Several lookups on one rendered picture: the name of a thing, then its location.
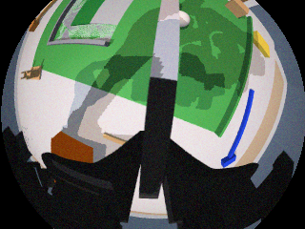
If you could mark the blue putter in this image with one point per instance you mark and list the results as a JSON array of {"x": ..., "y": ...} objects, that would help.
[{"x": 232, "y": 157}]

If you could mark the orange wooden mallet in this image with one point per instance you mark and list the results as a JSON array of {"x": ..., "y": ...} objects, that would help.
[{"x": 35, "y": 22}]

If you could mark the white golf ball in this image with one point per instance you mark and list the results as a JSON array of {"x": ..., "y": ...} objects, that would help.
[{"x": 184, "y": 18}]

